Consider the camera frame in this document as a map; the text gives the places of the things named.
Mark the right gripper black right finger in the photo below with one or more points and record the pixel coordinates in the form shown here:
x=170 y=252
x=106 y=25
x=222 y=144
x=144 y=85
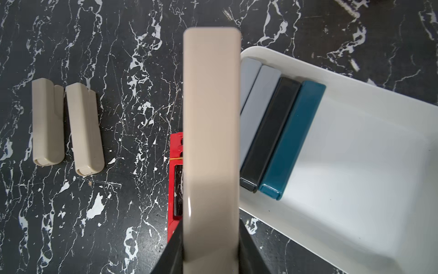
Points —
x=250 y=260

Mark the white storage tray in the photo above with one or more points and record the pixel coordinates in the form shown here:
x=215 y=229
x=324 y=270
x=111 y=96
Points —
x=363 y=194

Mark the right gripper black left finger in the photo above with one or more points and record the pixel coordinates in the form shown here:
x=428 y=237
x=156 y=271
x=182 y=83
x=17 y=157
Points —
x=171 y=260

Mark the grey plier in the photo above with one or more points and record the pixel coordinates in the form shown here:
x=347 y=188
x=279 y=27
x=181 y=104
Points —
x=249 y=71
x=256 y=106

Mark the teal plier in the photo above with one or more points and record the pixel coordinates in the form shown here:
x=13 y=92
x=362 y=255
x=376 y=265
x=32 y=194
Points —
x=292 y=138

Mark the black plier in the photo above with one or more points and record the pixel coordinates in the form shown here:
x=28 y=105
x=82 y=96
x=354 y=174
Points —
x=264 y=143

